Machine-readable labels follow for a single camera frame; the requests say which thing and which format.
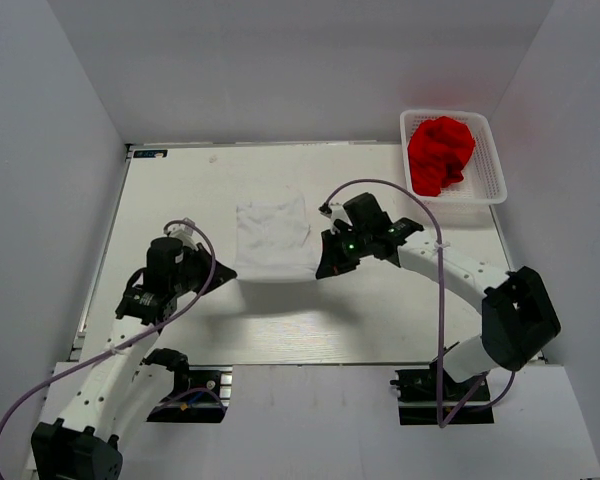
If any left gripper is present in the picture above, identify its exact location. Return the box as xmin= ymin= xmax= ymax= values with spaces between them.
xmin=171 ymin=242 xmax=236 ymax=296

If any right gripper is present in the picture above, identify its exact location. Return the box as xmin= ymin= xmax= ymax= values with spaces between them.
xmin=318 ymin=226 xmax=372 ymax=279

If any white t shirt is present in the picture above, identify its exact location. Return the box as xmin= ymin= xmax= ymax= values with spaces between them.
xmin=234 ymin=194 xmax=318 ymax=284

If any red t shirt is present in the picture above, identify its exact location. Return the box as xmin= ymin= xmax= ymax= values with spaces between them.
xmin=407 ymin=116 xmax=476 ymax=197

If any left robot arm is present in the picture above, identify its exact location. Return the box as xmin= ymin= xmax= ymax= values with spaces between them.
xmin=31 ymin=233 xmax=237 ymax=479

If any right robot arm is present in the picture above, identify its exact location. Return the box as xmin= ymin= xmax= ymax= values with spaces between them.
xmin=316 ymin=193 xmax=561 ymax=399

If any blue label sticker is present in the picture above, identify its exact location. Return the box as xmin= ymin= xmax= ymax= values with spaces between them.
xmin=133 ymin=149 xmax=168 ymax=158

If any white plastic basket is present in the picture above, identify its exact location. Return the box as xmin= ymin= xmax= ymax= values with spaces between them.
xmin=400 ymin=109 xmax=507 ymax=212

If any dark blue object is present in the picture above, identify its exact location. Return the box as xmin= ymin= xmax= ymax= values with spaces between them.
xmin=56 ymin=471 xmax=118 ymax=480

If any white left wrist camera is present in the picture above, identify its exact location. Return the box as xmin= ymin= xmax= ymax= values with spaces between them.
xmin=163 ymin=223 xmax=197 ymax=250

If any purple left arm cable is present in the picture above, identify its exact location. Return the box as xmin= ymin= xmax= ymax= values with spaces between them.
xmin=0 ymin=218 xmax=227 ymax=480

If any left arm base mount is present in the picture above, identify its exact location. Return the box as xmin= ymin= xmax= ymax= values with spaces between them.
xmin=147 ymin=366 xmax=233 ymax=425

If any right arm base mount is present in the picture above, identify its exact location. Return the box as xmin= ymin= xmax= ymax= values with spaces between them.
xmin=390 ymin=368 xmax=494 ymax=426

